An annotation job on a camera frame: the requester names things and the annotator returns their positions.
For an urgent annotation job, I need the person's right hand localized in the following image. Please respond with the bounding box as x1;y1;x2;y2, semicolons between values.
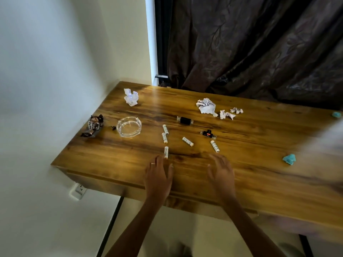
207;153;237;201

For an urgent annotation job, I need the person's left hand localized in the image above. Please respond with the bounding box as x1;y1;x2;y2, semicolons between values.
144;155;174;205

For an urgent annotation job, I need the clear glass ashtray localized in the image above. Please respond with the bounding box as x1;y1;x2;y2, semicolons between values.
116;116;142;138

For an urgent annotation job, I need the large white paper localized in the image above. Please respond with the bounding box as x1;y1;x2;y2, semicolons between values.
196;97;219;117

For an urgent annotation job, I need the dark brown snack wrapper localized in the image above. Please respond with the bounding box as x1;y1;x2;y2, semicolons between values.
81;114;104;138

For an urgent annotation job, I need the white paper ball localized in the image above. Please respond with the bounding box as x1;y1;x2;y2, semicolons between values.
124;88;139;107

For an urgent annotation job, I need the person's right forearm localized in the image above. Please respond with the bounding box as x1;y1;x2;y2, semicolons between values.
222;196;287;257

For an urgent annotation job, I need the person's left forearm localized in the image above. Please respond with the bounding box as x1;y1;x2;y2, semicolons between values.
106;198;164;257

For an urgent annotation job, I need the black baseboard strip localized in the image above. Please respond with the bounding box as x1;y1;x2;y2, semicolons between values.
96;196;125;257

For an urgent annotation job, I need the dark brown leaf-patterned curtain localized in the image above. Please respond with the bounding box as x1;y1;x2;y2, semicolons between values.
167;0;343;110

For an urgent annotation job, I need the white wall socket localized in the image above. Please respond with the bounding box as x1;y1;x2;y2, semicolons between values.
69;182;88;201

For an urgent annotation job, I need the black window frame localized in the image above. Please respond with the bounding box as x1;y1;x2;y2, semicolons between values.
155;0;173;86

